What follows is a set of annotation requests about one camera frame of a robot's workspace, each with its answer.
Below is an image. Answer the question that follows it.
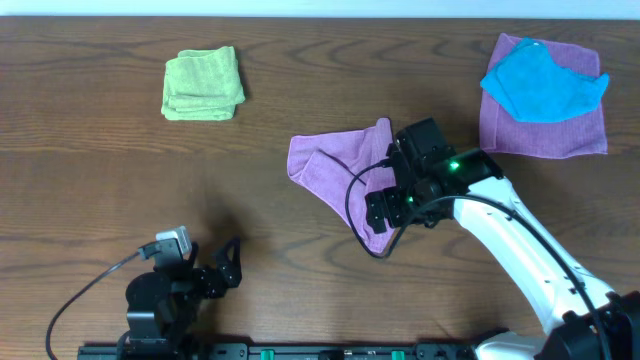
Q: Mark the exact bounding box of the purple microfiber cloth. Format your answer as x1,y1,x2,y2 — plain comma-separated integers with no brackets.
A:
287,118,396,254

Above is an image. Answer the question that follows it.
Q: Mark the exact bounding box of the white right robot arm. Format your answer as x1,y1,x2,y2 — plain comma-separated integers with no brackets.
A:
365,119,639,360

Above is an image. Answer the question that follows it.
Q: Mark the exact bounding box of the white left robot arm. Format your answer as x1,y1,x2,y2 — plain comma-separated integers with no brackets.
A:
116,238,242,359

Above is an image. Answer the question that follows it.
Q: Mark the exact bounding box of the blue microfiber cloth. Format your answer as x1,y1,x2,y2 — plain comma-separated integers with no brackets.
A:
480,38,610,123

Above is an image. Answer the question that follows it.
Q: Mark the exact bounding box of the folded green cloth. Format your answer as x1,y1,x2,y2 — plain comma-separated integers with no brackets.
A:
161,46,246,121

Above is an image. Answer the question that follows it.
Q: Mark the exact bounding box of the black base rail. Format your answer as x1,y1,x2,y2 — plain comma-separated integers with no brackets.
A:
76,343,477,360

